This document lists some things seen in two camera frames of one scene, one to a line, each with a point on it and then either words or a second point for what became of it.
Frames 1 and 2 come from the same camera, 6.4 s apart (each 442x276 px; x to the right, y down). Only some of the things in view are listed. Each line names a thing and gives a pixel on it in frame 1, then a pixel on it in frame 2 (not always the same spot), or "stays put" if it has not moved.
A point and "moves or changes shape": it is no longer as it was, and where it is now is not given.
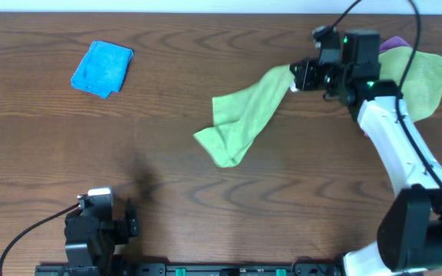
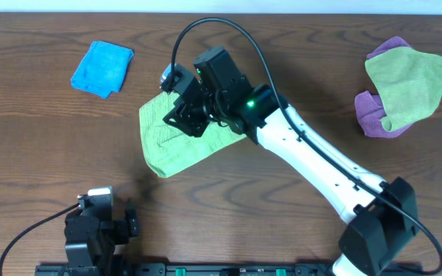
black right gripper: [304, 80] → [183, 116]
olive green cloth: [427, 76] stays put
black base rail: [189, 269] stays put
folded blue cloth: [103, 69] stays put
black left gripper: [129, 225] stays put
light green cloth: [239, 116] moves or changes shape
